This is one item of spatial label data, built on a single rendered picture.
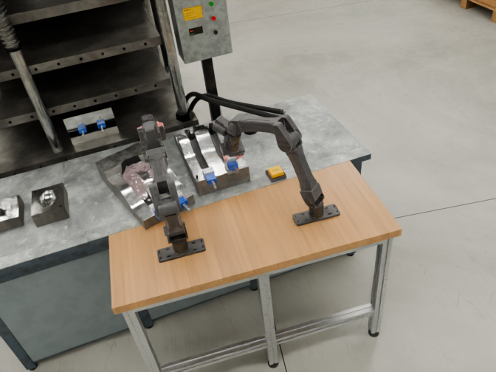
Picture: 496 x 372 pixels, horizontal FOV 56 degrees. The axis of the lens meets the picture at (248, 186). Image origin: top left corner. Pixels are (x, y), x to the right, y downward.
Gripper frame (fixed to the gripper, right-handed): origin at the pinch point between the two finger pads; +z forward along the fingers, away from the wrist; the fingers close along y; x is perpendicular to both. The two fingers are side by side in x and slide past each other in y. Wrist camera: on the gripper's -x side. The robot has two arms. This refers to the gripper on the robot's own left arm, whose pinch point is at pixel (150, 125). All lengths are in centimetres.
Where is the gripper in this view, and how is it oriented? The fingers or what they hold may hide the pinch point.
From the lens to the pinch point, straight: 205.5
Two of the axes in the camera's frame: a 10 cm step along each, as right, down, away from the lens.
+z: -2.5, -5.7, 7.8
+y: -9.6, 2.4, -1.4
